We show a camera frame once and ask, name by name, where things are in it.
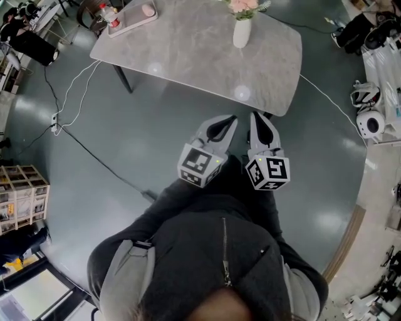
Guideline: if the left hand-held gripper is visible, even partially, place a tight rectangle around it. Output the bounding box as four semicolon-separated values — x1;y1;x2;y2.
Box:
177;114;238;189

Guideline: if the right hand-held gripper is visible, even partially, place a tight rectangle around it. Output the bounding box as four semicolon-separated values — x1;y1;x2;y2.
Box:
245;111;291;191

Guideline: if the white ceramic vase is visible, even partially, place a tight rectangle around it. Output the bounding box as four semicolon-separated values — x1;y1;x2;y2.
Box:
232;18;253;50

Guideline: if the pink flowers bunch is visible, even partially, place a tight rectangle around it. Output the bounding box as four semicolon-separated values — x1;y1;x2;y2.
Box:
223;0;272;21

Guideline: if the person's left forearm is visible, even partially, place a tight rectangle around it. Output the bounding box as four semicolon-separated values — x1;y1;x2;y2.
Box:
133;177;204;242

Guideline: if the person's right forearm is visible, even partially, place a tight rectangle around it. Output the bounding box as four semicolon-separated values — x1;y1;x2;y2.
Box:
247;187;284;242

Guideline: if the white round headset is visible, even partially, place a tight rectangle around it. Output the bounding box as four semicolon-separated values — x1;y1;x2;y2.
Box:
356;110;387;139

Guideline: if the white headset with black padding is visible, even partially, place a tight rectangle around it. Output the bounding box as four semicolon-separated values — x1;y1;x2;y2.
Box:
350;80;383;109

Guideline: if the person's black zip jacket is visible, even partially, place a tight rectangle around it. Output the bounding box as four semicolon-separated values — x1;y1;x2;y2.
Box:
86;155;330;321

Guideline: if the grey rectangular tray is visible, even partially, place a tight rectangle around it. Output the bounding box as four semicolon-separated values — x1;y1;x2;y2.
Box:
107;0;159;39

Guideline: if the clear bottle with red label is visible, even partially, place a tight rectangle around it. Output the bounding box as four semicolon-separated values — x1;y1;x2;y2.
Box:
99;3;121;29

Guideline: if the brown chair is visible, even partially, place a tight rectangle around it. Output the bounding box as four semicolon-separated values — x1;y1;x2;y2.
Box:
76;0;110;39

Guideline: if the black equipment stand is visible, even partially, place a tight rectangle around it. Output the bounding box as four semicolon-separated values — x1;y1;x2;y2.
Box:
374;244;401;316

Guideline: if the wooden crate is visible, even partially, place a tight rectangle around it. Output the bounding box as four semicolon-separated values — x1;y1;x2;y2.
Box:
0;164;51;235

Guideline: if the long white cable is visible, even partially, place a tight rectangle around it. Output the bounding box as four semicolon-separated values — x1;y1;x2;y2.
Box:
299;74;368;149

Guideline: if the thin black cable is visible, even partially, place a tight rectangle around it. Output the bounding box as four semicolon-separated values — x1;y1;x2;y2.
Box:
43;65;61;114

